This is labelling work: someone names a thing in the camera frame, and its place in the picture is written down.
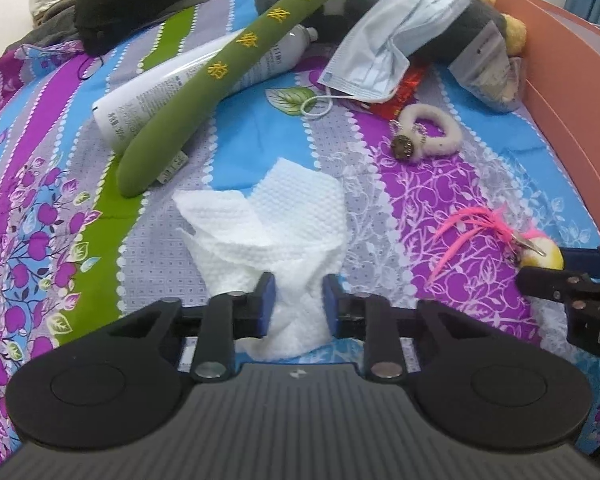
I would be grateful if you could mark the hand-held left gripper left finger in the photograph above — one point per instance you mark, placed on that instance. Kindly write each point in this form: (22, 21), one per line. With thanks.
(265, 305)

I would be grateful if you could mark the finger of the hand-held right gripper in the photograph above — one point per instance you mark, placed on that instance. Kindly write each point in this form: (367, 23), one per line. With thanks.
(585, 260)
(555, 285)

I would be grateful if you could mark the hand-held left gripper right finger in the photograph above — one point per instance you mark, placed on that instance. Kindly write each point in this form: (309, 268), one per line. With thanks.
(332, 307)

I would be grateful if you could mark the pink feather toy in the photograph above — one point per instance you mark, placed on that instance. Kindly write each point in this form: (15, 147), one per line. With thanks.
(542, 256)

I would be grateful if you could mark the white tissue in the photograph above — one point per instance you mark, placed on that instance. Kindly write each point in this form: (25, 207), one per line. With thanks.
(260, 220)

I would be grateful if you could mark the orange cardboard box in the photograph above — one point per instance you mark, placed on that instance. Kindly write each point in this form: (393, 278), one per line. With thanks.
(570, 110)

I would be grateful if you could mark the red packet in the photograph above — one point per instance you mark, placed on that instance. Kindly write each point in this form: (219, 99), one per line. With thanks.
(405, 91)

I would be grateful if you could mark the blue face mask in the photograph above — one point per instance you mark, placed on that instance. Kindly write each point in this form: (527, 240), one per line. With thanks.
(380, 55)

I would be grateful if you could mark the floral striped bedsheet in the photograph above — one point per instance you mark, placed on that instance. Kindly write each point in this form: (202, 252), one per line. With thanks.
(480, 185)

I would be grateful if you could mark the clear zip bag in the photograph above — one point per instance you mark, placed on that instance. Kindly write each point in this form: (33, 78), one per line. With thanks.
(485, 70)

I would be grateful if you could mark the long green plush toy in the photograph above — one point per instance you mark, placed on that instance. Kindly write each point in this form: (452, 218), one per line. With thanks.
(205, 85)

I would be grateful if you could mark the white spray bottle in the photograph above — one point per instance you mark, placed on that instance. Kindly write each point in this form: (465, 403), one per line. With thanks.
(130, 110)

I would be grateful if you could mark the grey penguin plush toy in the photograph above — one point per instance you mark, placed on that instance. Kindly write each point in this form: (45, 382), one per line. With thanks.
(472, 25)

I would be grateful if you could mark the black jacket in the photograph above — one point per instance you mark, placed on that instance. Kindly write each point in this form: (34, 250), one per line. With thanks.
(130, 0)

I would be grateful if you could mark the dark grey blanket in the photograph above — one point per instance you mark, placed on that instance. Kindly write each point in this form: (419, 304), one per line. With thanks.
(55, 30)

